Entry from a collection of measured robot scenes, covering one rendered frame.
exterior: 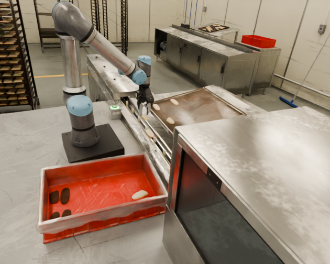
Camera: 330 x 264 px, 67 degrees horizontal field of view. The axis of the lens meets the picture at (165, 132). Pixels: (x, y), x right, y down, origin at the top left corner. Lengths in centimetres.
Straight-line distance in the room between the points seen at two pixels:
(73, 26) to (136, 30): 773
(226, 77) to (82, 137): 321
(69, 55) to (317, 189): 113
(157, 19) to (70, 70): 786
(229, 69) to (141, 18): 521
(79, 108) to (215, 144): 80
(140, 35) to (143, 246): 829
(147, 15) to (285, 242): 870
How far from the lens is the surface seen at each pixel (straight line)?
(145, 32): 899
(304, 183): 59
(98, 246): 100
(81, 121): 129
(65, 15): 118
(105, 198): 114
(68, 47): 131
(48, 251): 103
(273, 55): 498
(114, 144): 134
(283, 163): 63
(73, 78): 135
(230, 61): 416
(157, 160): 129
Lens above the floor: 162
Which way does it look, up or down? 30 degrees down
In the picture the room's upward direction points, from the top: 4 degrees clockwise
